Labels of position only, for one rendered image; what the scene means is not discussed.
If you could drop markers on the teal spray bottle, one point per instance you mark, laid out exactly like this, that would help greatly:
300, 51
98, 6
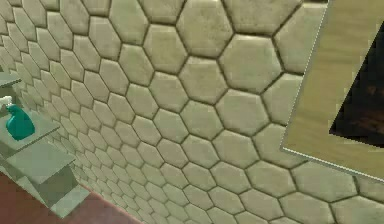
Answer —
19, 125

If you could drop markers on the grey-green shelf unit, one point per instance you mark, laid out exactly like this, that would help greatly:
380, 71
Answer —
40, 161

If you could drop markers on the wood framed dark picture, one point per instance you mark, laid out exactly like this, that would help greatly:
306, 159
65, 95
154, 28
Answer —
336, 100

